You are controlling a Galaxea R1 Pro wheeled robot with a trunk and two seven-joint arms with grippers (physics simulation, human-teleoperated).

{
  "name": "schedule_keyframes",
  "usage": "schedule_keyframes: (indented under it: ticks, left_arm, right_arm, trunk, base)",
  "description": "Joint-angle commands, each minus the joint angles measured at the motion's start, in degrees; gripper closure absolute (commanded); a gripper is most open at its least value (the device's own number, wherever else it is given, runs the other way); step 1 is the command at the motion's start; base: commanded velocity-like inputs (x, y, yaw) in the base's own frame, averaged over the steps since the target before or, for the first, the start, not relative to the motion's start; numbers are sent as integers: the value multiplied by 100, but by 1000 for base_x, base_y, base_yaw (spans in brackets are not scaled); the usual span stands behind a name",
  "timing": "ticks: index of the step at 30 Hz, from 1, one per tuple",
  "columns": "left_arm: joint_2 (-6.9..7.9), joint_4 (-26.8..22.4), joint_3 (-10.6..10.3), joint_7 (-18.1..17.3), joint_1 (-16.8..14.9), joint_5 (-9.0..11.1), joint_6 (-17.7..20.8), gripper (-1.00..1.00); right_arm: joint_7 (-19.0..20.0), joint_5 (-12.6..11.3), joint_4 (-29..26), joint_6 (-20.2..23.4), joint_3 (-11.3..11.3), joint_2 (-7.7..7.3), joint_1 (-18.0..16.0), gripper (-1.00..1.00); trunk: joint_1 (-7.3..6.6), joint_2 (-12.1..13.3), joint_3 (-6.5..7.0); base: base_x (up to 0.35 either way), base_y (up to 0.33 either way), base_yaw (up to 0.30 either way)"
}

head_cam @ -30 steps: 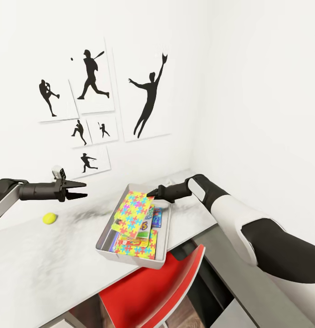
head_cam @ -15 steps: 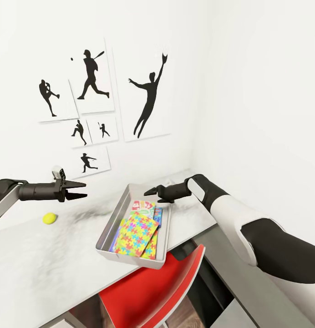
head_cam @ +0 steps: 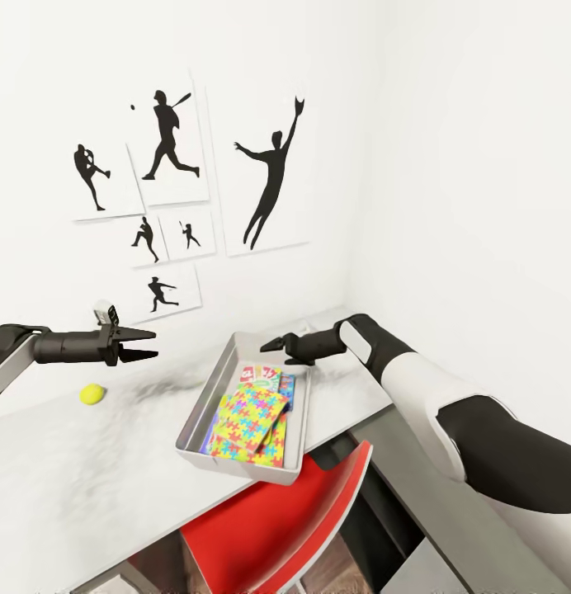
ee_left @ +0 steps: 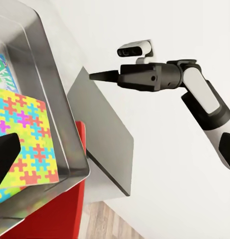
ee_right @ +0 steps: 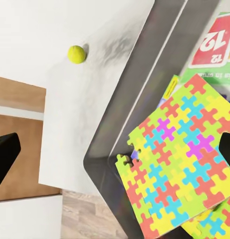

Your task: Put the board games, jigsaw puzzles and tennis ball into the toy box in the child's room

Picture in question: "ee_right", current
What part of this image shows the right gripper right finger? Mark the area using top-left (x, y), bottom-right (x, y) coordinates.
top-left (219, 132), bottom-right (230, 166)

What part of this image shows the tennis ball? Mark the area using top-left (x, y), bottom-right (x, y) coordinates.
top-left (67, 45), bottom-right (85, 64)

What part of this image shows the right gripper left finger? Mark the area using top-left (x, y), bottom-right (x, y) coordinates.
top-left (0, 132), bottom-right (21, 185)

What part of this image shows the jigsaw puzzle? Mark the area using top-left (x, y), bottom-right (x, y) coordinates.
top-left (182, 198), bottom-right (230, 239)
top-left (116, 74), bottom-right (230, 239)

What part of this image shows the board game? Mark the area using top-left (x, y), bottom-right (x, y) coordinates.
top-left (131, 75), bottom-right (181, 159)
top-left (171, 12), bottom-right (230, 221)

